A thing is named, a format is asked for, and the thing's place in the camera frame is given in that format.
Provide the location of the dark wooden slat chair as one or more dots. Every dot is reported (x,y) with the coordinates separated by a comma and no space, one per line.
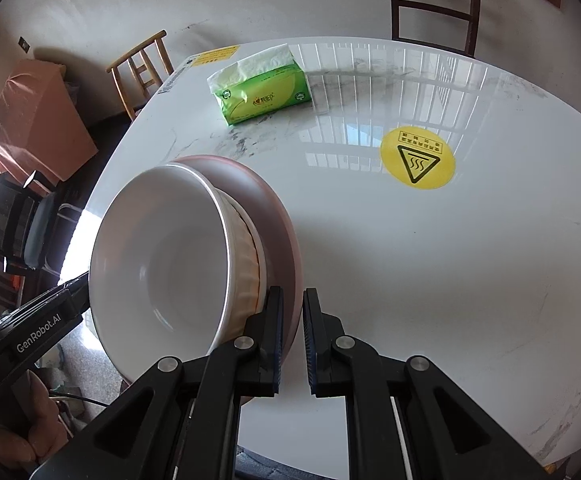
(394,5)

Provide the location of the light wooden chair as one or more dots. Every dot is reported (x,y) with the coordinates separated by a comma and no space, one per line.
(138,51)

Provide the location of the white barcode label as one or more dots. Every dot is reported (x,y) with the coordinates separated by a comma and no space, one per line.
(173,79)

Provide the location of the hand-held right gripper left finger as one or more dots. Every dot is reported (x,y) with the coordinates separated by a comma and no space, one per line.
(276,330)

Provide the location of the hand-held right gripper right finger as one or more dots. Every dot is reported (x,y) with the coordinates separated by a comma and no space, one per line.
(310,340)

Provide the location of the person's left hand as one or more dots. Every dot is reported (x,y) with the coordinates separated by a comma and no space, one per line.
(30,437)

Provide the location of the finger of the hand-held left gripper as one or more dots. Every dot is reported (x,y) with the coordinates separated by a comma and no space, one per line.
(73,284)

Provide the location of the rectangular yellow sticker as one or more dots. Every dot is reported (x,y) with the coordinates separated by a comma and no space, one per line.
(215,55)

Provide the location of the round yellow warning sticker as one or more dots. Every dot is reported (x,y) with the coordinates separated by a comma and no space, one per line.
(395,175)

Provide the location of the green tissue pack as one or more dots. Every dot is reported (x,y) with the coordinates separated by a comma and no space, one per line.
(265,97)

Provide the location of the black folding chair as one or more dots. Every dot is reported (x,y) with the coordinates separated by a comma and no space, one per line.
(40,230)

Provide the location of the white bowl with blue stripes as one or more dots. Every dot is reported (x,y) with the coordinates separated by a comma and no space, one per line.
(160,260)

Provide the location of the orange cabinet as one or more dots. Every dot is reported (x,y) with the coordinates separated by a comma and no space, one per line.
(35,120)

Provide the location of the pink bowl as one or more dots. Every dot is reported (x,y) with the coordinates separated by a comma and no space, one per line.
(280,240)

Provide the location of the dark wall socket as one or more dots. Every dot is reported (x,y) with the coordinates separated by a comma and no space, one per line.
(24,44)

